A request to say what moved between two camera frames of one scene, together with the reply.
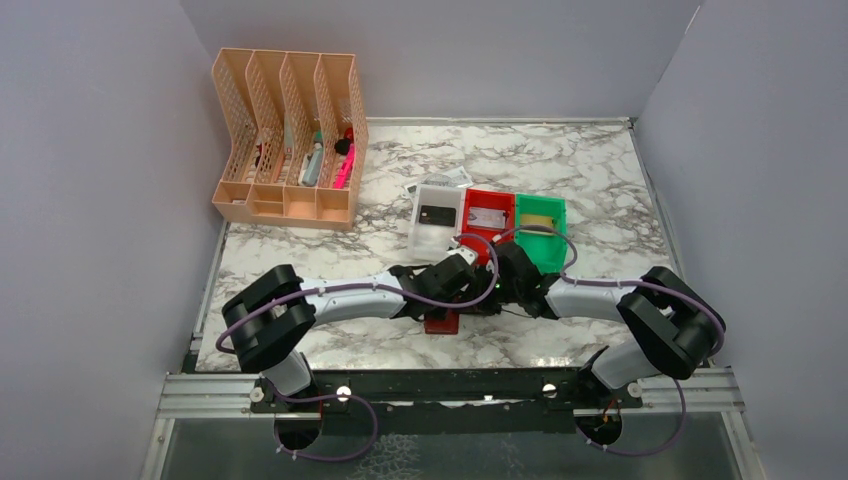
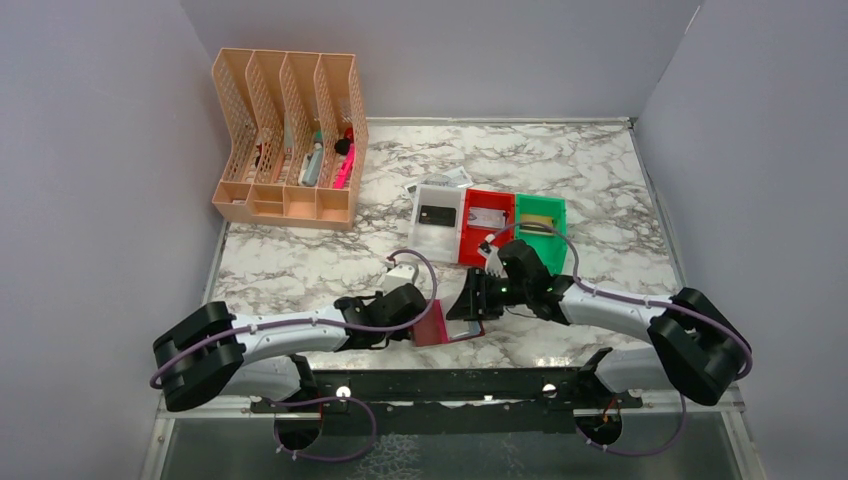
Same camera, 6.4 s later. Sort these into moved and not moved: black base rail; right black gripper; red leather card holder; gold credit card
Moved: red leather card holder
Not moved: right black gripper; gold credit card; black base rail
